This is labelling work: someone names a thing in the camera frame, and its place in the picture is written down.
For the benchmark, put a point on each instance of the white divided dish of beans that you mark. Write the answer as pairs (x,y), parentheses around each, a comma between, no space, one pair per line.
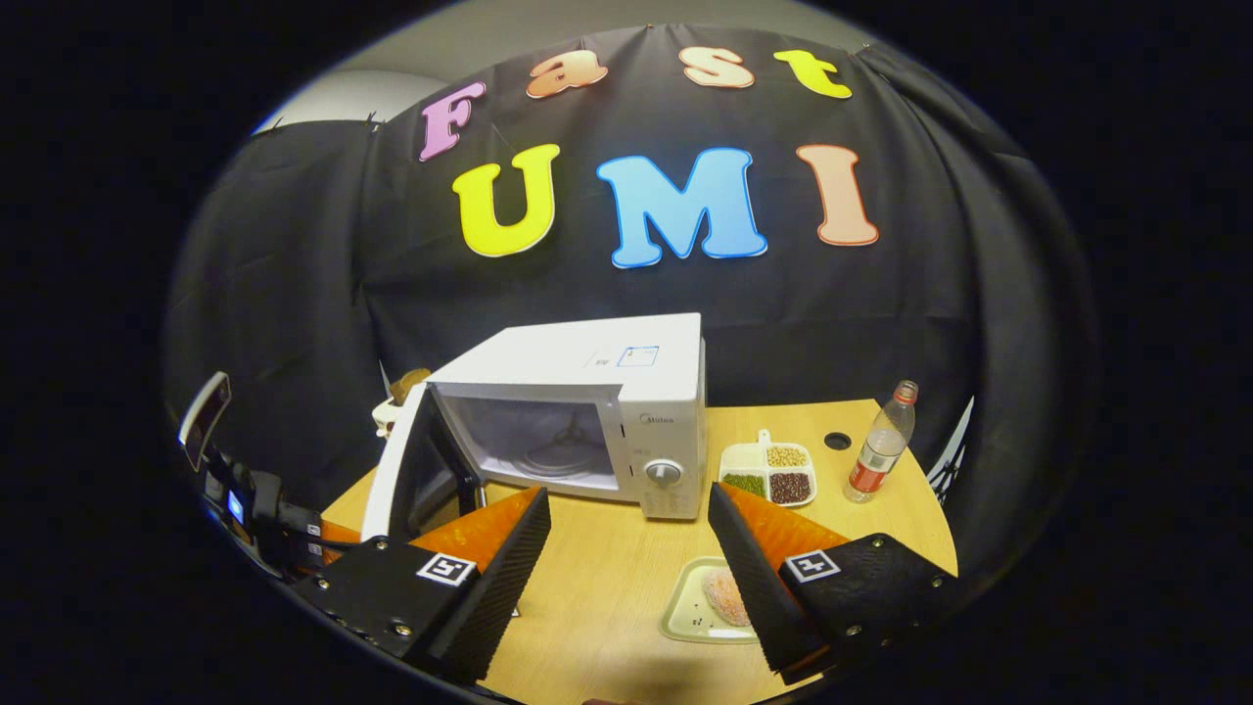
(768,470)

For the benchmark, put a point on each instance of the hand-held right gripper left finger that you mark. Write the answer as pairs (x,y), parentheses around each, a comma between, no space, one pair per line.
(499,597)

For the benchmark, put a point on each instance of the speckled pink food patty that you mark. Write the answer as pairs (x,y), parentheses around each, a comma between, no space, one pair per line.
(726,599)

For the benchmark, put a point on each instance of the glass microwave turntable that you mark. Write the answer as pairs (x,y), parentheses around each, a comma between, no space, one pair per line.
(563,458)

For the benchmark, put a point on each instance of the clear plastic bottle red label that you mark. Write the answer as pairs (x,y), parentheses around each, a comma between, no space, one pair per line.
(881,450)

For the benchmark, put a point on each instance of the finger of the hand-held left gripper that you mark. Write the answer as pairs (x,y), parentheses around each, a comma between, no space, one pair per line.
(341,532)

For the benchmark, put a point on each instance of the white container with brown food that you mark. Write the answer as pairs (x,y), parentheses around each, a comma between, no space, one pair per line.
(406,387)

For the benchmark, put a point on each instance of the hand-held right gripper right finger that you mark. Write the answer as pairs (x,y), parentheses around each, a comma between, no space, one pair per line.
(754,587)

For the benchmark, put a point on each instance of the pale green square plate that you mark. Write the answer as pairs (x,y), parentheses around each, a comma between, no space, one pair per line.
(685,612)

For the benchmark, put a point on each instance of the white microwave oven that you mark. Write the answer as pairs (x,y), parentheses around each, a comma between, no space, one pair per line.
(587,352)

